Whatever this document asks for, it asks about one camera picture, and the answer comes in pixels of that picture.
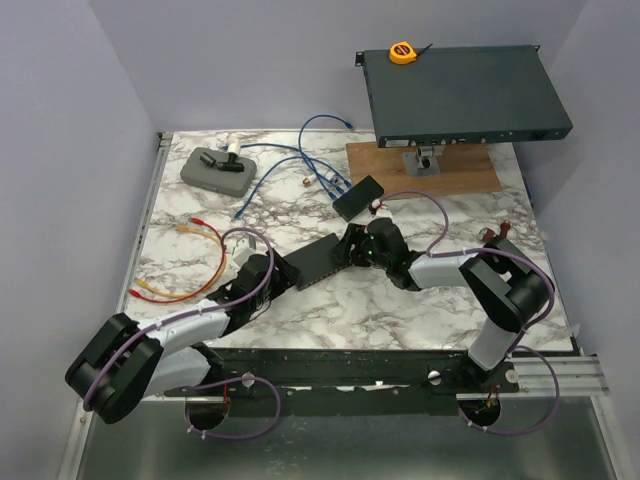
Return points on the black TP-Link network switch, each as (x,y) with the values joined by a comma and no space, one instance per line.
(316,261)

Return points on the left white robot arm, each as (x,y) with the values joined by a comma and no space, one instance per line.
(128,360)

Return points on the grey metal stand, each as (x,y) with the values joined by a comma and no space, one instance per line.
(423,162)

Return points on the dark green rack unit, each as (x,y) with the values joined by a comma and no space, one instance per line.
(463,95)

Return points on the yellow tape measure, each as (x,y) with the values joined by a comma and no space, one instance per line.
(403,53)

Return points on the red-brown handle tool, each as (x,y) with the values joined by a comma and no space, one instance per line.
(488,235)

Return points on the black T-shaped fitting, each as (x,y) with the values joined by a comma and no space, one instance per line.
(222,161)

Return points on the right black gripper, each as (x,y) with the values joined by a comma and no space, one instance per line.
(357,234)

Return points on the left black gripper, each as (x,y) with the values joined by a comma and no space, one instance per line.
(285,276)

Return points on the grey case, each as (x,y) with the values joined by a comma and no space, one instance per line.
(196,174)

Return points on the wooden board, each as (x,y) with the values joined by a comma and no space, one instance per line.
(454,170)

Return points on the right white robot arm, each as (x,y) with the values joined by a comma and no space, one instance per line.
(512,290)

